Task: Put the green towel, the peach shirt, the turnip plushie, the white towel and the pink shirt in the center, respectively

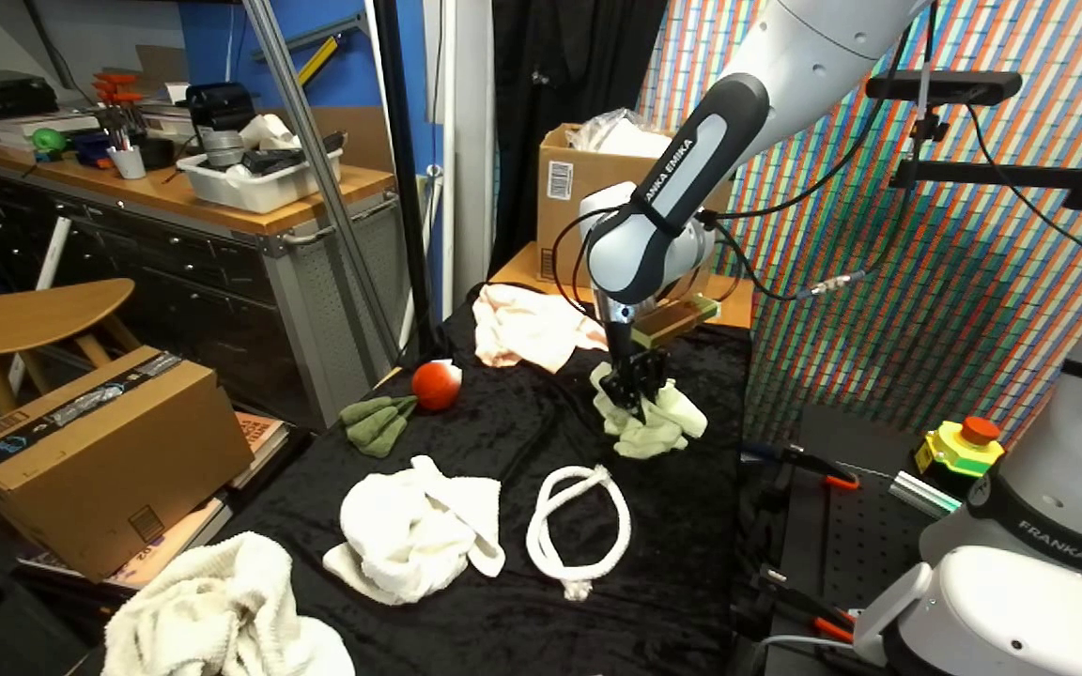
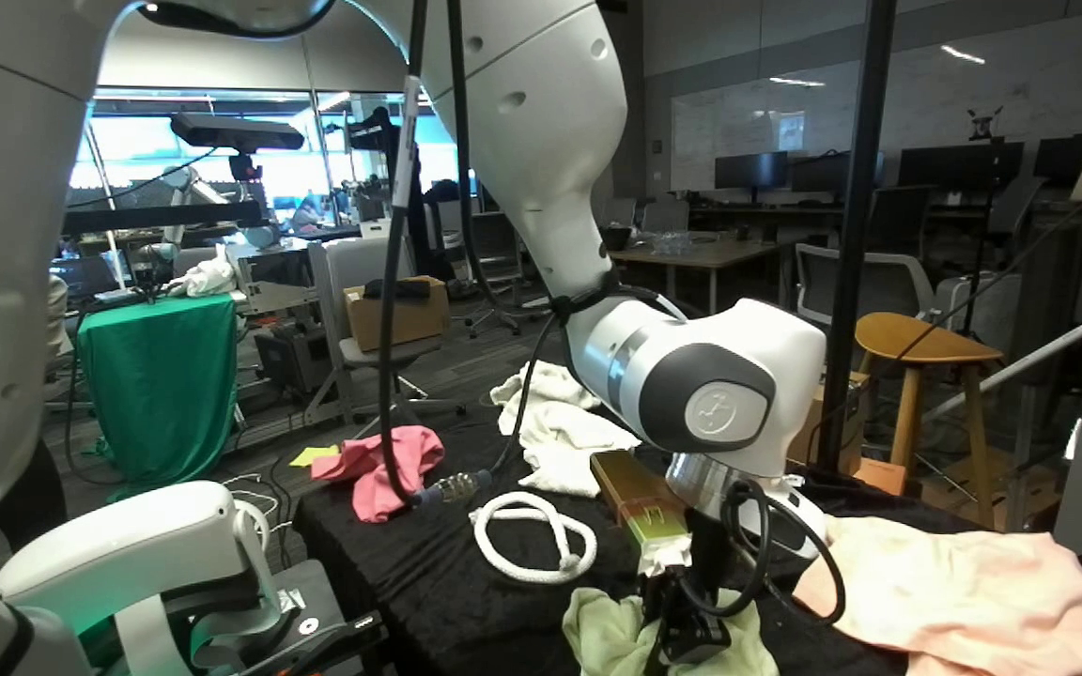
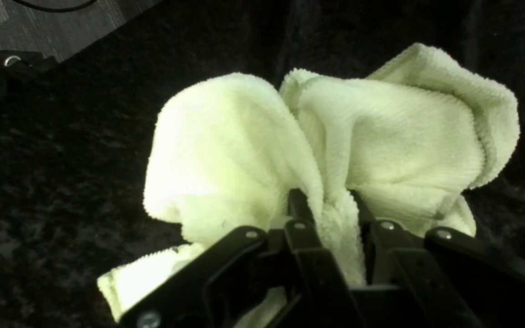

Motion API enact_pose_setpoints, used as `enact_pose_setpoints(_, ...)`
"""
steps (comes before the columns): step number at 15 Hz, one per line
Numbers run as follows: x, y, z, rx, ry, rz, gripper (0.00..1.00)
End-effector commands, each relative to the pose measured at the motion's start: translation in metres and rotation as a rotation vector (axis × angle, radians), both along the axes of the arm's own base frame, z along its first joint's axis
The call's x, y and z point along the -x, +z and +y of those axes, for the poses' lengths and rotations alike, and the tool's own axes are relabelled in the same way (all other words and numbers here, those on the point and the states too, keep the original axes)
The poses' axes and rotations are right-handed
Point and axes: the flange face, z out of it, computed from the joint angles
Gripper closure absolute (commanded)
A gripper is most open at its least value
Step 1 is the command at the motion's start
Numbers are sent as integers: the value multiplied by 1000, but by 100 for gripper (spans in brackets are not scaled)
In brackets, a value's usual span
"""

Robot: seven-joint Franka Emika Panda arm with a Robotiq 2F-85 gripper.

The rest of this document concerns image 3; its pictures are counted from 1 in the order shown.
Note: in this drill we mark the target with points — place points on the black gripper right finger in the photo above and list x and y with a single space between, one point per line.
427 285

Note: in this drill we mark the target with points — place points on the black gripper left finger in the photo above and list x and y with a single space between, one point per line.
324 285

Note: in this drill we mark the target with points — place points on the pale green towel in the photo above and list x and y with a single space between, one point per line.
409 139

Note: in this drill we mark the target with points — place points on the black velvet table cloth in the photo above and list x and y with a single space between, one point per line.
63 183

